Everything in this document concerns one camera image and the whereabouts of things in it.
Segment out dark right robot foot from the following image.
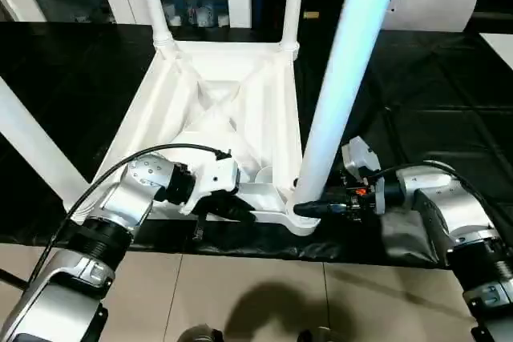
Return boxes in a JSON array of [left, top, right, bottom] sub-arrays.
[[298, 325, 345, 342]]

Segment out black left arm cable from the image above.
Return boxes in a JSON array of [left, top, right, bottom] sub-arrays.
[[23, 143, 233, 291]]

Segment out dark left robot foot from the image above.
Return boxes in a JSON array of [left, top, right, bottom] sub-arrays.
[[178, 324, 225, 342]]

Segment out black work mat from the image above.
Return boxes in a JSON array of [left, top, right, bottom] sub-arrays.
[[0, 21, 513, 269]]

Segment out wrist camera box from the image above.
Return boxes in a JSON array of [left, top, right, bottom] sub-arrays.
[[341, 136, 388, 215], [180, 157, 241, 217]]

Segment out white plastic table leg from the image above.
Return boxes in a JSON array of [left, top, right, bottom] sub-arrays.
[[280, 0, 308, 53], [0, 75, 91, 215], [292, 0, 406, 223], [137, 0, 177, 50]]

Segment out dark robot foot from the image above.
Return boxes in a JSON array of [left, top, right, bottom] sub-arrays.
[[298, 325, 345, 342], [178, 324, 225, 342]]

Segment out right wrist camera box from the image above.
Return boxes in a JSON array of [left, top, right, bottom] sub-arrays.
[[341, 136, 388, 215]]

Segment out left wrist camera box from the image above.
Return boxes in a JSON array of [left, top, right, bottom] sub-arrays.
[[180, 157, 241, 217]]

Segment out black tripod leg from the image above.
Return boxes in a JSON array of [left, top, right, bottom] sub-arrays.
[[0, 268, 29, 291]]

